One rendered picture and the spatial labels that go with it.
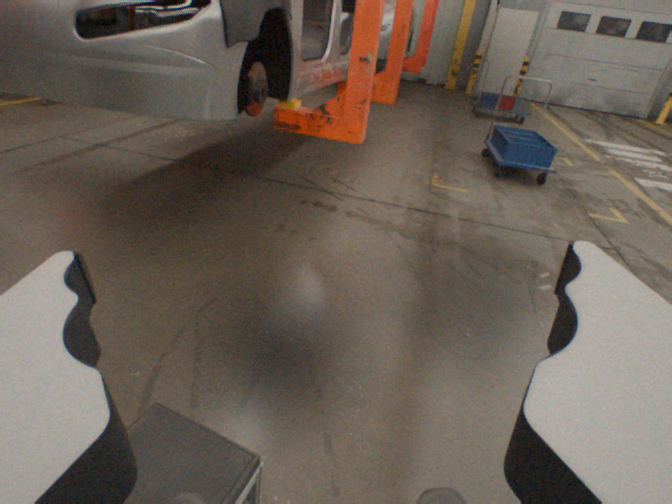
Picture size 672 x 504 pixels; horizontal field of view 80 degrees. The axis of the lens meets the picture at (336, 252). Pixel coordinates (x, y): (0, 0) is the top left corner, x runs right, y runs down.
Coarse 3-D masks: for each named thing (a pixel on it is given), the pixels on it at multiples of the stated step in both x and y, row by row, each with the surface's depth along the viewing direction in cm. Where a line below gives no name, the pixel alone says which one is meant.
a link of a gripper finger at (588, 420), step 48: (576, 288) 8; (624, 288) 8; (576, 336) 7; (624, 336) 7; (528, 384) 6; (576, 384) 6; (624, 384) 6; (528, 432) 6; (576, 432) 6; (624, 432) 6; (528, 480) 6; (576, 480) 5; (624, 480) 5
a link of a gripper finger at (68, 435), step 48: (48, 288) 9; (0, 336) 8; (48, 336) 8; (0, 384) 7; (48, 384) 6; (96, 384) 6; (0, 432) 6; (48, 432) 6; (96, 432) 6; (0, 480) 5; (48, 480) 5; (96, 480) 6
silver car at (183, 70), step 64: (0, 0) 171; (64, 0) 167; (128, 0) 169; (192, 0) 179; (320, 0) 574; (0, 64) 187; (64, 64) 179; (128, 64) 179; (192, 64) 188; (256, 64) 241; (320, 64) 339
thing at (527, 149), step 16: (544, 80) 464; (496, 128) 476; (512, 128) 488; (496, 144) 469; (512, 144) 417; (528, 144) 440; (544, 144) 438; (496, 160) 431; (512, 160) 425; (528, 160) 423; (544, 160) 420; (496, 176) 439; (544, 176) 429
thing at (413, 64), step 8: (432, 0) 752; (424, 8) 761; (432, 8) 758; (424, 16) 767; (424, 24) 773; (424, 32) 779; (424, 40) 786; (424, 48) 792; (416, 56) 802; (408, 64) 812; (416, 64) 809; (416, 72) 815
